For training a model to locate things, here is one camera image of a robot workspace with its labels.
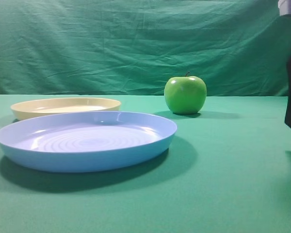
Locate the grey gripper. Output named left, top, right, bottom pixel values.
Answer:
left=277, top=0, right=291, bottom=17

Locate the blue plastic plate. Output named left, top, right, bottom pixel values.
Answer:
left=0, top=111, right=178, bottom=173

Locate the yellow plastic plate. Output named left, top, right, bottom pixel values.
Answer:
left=10, top=97, right=121, bottom=120

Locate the green table cloth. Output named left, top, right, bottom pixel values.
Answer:
left=0, top=95, right=291, bottom=233

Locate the green apple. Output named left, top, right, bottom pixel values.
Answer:
left=163, top=71, right=207, bottom=115

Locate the green backdrop cloth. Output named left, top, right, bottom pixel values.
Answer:
left=0, top=0, right=291, bottom=96

